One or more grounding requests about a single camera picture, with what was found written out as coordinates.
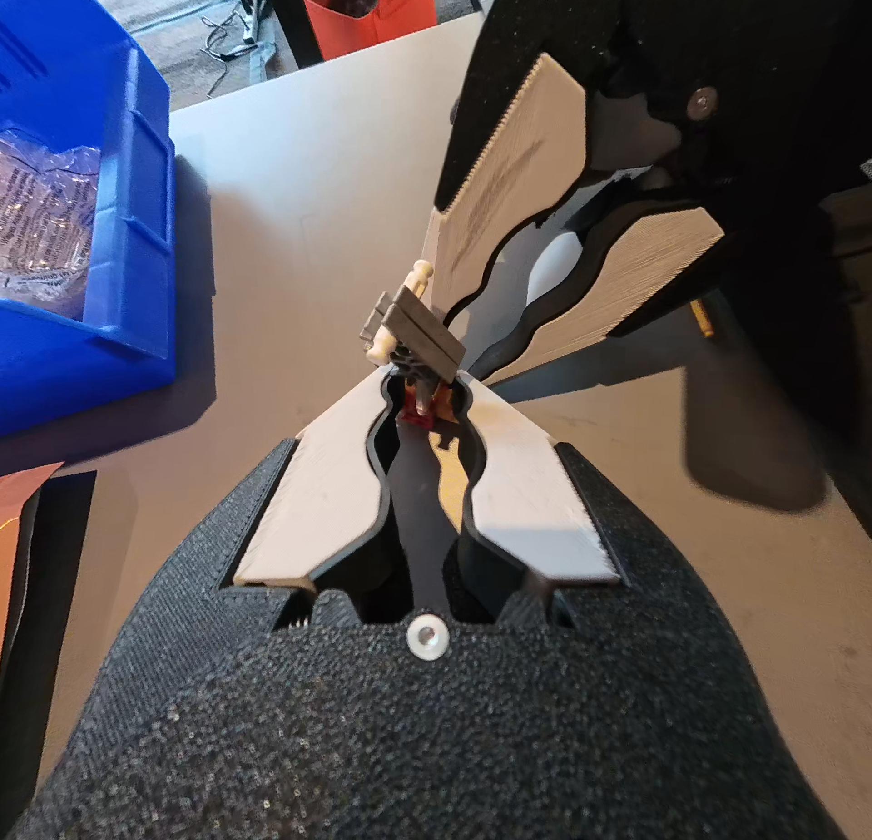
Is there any white toy rod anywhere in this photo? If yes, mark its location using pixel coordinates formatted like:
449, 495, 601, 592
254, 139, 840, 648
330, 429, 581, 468
366, 259, 436, 365

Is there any orange toy package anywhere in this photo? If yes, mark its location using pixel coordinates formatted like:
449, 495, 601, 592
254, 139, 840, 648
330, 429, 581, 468
0, 460, 67, 657

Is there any clear bag of parts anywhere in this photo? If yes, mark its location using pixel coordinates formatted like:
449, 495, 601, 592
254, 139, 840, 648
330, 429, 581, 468
0, 127, 104, 321

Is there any dark flat folder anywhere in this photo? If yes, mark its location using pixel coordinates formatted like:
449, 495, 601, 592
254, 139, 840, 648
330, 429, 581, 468
0, 469, 99, 814

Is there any blue plastic bin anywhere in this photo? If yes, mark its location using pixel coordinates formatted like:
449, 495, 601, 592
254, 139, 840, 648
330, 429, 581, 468
0, 0, 179, 439

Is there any black dimpled pad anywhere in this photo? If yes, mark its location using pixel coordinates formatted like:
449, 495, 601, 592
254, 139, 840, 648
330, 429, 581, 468
684, 186, 872, 538

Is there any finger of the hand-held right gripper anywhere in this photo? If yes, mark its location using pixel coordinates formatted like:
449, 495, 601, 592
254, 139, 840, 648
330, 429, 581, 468
469, 205, 725, 386
431, 53, 588, 326

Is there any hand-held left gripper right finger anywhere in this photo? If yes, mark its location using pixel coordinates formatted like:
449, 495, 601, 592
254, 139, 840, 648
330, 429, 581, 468
455, 370, 628, 607

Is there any black furniture leg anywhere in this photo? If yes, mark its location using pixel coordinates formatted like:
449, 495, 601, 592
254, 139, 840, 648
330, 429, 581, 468
258, 0, 326, 70

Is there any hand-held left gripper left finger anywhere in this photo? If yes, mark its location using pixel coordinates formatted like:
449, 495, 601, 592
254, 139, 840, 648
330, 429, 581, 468
233, 367, 399, 588

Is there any grey toy connector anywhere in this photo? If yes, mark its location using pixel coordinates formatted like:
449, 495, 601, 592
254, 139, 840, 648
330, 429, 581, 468
358, 286, 468, 385

